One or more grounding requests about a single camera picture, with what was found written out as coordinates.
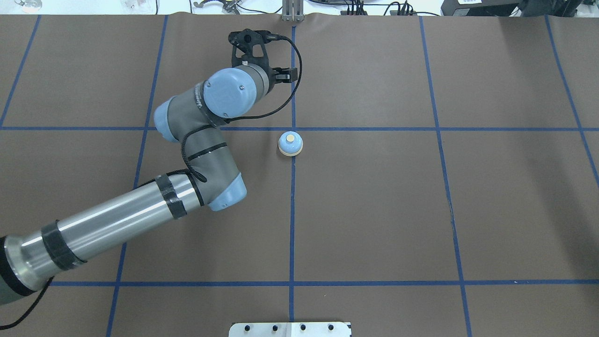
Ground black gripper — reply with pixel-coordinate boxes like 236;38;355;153
268;67;298;85

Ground blue call bell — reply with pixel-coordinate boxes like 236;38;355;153
278;132;304;156

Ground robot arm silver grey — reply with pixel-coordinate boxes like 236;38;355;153
0;63;302;305

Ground clear tape roll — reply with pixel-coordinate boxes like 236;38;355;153
14;0;43;14

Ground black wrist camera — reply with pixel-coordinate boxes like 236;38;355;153
227;29;281;70

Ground aluminium frame post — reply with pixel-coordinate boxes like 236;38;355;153
281;0;305;23

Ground white camera mast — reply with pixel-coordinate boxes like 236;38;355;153
228;322;352;337

